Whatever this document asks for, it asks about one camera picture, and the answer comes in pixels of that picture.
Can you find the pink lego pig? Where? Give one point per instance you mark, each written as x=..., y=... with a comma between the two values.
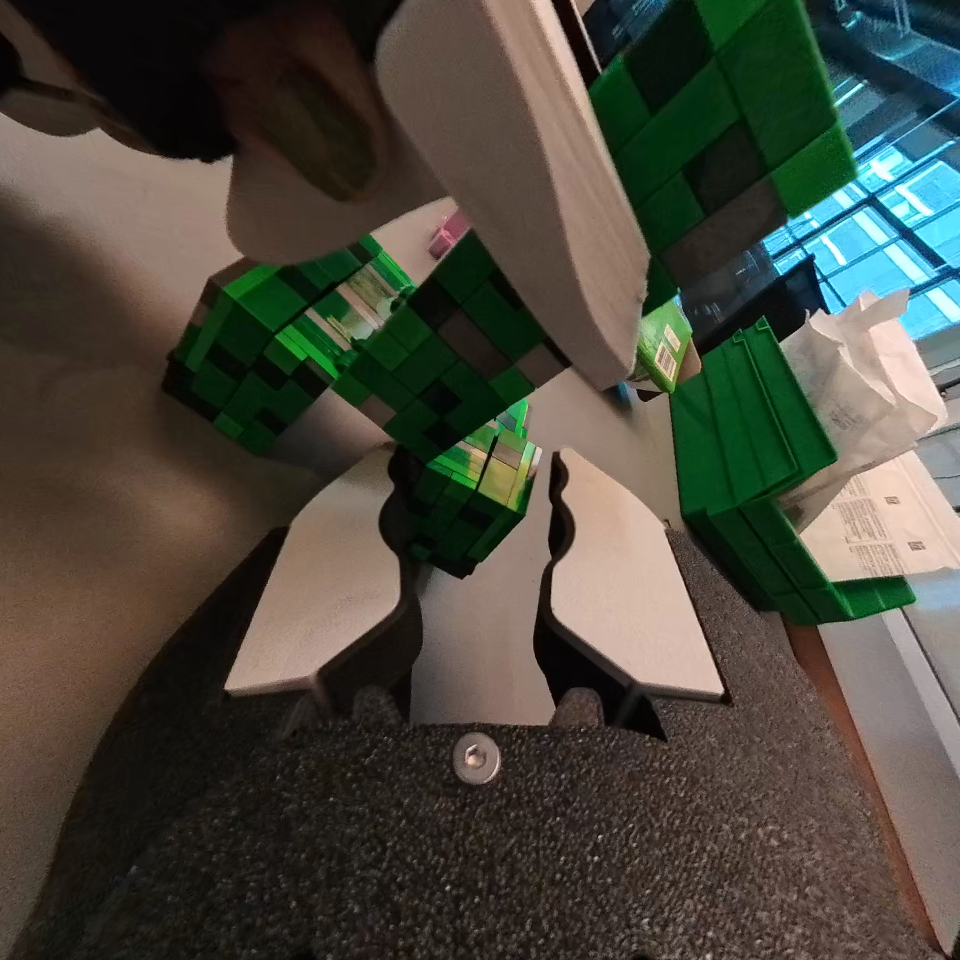
x=448, y=238

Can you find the person's left hand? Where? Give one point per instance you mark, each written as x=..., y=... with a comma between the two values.
x=255, y=97

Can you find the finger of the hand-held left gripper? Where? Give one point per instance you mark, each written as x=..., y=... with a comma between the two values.
x=517, y=165
x=37, y=105

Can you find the grey table with wooden edge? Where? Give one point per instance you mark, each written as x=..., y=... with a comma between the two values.
x=915, y=675

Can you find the green lego creeper body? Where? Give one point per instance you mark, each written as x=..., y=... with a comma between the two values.
x=465, y=352

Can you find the crumpled translucent plastic bag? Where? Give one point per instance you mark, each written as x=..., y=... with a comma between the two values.
x=855, y=390

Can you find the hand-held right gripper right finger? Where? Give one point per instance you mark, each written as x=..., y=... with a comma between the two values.
x=630, y=600

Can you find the large glass window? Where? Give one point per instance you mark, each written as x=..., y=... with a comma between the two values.
x=900, y=225

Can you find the flat white paper bag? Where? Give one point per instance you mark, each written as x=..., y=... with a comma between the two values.
x=885, y=525

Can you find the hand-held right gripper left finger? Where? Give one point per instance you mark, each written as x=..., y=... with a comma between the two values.
x=322, y=600

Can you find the green cardboard lego box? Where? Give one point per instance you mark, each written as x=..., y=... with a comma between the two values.
x=664, y=349

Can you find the black television screen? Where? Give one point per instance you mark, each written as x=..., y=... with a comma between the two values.
x=780, y=300

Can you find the green plastic bin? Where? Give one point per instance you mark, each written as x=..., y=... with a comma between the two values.
x=750, y=450

